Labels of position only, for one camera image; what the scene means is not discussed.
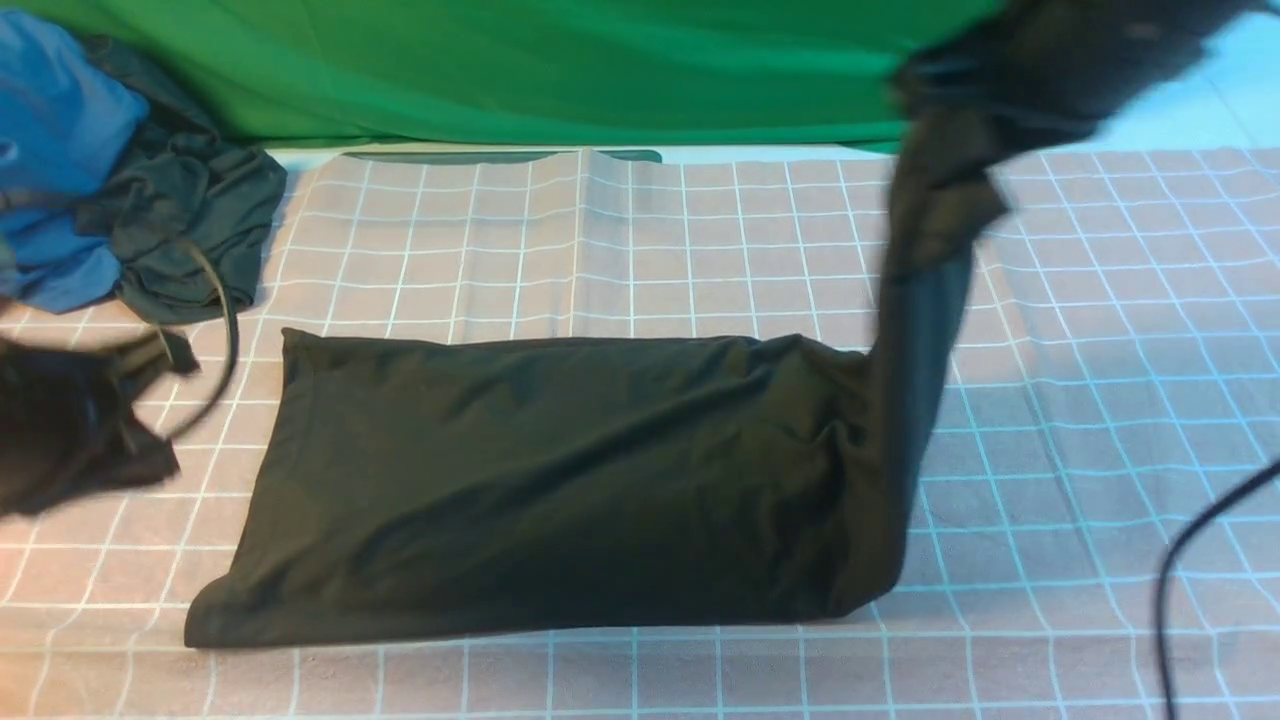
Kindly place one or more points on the dark gray long-sleeve shirt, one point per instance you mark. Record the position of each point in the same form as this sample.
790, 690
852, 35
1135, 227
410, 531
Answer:
417, 491

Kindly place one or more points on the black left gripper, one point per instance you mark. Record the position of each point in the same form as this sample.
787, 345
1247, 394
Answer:
68, 428

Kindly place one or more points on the green backdrop cloth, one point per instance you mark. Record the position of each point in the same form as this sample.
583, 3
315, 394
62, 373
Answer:
602, 73

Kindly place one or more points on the blue crumpled garment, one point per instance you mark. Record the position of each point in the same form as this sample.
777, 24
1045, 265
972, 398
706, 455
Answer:
64, 123

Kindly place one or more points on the pink checkered tablecloth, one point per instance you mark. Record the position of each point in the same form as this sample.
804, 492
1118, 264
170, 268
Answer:
1117, 371

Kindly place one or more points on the dark crumpled garment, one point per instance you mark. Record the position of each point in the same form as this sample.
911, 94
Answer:
186, 211

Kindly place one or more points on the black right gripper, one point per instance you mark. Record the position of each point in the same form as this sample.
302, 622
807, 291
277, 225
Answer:
1054, 71

